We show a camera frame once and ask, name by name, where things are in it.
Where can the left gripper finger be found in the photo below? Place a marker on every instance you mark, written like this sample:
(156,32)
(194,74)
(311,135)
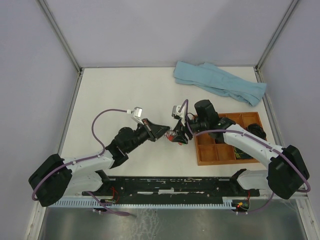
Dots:
(160,137)
(158,129)

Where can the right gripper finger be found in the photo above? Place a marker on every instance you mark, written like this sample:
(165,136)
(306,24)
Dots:
(178,129)
(182,139)

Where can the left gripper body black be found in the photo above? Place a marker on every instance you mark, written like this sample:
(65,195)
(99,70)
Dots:
(150,130)

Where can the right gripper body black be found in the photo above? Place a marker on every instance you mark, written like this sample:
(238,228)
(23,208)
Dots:
(186,131)

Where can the red key tag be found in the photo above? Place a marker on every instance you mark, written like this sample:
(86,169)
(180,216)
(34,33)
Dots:
(172,138)

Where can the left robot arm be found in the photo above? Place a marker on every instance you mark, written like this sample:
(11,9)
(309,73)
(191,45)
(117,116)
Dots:
(58,177)

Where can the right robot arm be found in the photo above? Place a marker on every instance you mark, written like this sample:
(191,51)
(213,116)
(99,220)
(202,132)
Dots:
(285,171)

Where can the wooden compartment tray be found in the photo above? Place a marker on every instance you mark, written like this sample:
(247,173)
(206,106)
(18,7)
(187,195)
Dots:
(211,152)

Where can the light blue cloth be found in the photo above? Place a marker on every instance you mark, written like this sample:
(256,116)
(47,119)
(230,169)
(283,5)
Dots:
(216,81)

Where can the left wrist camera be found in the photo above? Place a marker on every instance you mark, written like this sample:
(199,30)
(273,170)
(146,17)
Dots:
(136,114)

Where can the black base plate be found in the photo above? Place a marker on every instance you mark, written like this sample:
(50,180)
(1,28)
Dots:
(214,186)

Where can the white slotted cable duct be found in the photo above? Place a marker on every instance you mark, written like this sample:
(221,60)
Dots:
(163,201)

